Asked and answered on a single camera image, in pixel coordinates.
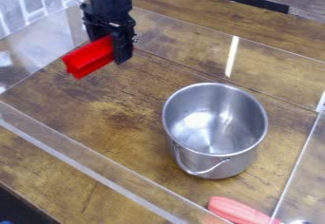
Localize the clear acrylic right barrier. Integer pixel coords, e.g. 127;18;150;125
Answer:
272;91;325;224

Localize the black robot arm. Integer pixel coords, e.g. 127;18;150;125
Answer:
81;0;137;65

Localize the clear acrylic front barrier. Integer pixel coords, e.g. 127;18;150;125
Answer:
0;101;233;224

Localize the clear acrylic barrier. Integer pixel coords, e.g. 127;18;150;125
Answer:
0;101;233;224
272;91;325;224

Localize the orange handled tool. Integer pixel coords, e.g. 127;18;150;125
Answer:
209;196;284;224

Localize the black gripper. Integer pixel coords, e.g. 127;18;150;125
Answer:
81;3;137;65

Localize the black wall strip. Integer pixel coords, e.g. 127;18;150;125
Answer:
229;0;289;14

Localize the silver metal pot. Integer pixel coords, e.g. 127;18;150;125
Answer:
162;83;268;179

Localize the red plastic block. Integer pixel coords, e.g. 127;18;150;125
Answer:
62;36;114;79

